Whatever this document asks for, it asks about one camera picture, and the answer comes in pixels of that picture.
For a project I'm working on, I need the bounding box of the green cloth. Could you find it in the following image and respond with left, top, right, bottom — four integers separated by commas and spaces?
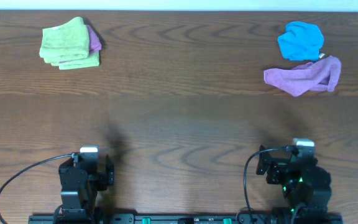
39, 17, 90, 63
52, 51, 100, 70

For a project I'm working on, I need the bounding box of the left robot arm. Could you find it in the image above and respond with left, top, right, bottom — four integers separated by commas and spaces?
53, 152, 114, 223

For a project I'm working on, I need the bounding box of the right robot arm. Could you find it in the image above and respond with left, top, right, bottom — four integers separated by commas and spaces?
256, 143, 332, 223

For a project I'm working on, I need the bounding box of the crumpled purple cloth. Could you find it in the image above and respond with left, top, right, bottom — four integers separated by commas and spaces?
264, 56, 342, 97

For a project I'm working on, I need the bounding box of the folded green cloth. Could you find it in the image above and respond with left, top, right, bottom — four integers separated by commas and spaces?
52, 51, 100, 70

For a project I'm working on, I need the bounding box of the folded purple cloth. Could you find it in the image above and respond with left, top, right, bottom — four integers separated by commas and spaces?
86, 25, 102, 54

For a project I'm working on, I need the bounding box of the crumpled blue cloth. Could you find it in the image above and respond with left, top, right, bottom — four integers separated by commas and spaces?
277, 21, 324, 61

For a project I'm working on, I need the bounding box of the right black cable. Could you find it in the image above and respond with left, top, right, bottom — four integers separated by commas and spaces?
236, 146, 295, 224

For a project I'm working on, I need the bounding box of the black cable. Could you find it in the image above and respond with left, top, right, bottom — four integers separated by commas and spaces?
236, 146, 295, 224
0, 152, 77, 224

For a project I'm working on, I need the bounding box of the left black cable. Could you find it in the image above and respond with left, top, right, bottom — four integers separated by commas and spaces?
0, 152, 77, 224

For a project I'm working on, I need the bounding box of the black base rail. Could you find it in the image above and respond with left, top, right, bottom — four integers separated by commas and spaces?
28, 212, 344, 224

